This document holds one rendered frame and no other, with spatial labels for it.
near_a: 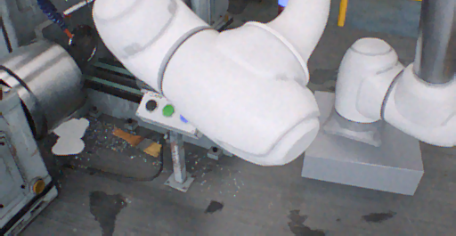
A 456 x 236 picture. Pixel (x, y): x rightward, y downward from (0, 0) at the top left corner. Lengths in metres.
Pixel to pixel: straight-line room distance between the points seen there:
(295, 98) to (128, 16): 0.19
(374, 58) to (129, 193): 0.76
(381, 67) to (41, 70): 0.89
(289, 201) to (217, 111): 0.73
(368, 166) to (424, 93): 0.28
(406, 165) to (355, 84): 0.27
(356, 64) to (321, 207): 0.39
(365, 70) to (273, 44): 0.67
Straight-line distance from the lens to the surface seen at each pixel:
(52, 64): 1.11
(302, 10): 0.47
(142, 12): 0.43
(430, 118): 1.01
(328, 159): 1.11
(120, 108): 1.36
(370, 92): 1.07
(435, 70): 0.95
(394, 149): 1.19
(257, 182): 1.14
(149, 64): 0.45
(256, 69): 0.39
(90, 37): 1.46
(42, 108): 1.07
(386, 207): 1.16
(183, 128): 0.93
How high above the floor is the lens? 1.64
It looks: 37 degrees down
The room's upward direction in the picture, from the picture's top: straight up
